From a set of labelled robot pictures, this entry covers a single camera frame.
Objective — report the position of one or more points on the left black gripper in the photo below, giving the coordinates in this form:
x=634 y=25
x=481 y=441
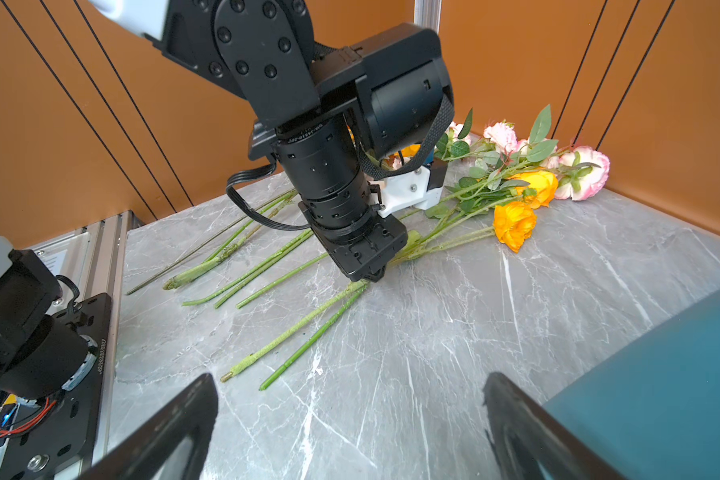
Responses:
x=362 y=249

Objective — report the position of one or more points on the orange poppy flower stem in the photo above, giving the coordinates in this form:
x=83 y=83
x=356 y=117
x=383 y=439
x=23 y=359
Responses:
x=469 y=214

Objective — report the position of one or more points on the teal ceramic vase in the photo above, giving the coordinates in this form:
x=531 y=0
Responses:
x=652 y=410

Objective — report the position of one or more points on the orange gerbera flower stem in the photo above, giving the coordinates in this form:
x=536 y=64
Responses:
x=220 y=255

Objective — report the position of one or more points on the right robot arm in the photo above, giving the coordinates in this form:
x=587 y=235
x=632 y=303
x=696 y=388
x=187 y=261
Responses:
x=27 y=289

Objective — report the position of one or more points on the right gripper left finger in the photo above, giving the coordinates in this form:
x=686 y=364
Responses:
x=172 y=444

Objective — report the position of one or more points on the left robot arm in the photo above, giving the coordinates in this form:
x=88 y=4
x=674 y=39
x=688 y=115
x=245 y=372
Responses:
x=326 y=116

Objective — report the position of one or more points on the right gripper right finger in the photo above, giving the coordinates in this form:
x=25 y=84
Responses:
x=528 y=443

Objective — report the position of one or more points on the left aluminium corner post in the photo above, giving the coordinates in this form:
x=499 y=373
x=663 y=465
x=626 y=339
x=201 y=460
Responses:
x=427 y=13

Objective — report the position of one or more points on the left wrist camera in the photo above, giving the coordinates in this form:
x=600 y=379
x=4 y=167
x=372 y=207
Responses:
x=421 y=189

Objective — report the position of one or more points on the aluminium front rail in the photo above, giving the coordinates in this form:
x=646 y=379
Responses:
x=92 y=256

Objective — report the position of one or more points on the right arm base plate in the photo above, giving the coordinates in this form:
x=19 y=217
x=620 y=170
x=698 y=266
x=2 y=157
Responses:
x=59 y=387

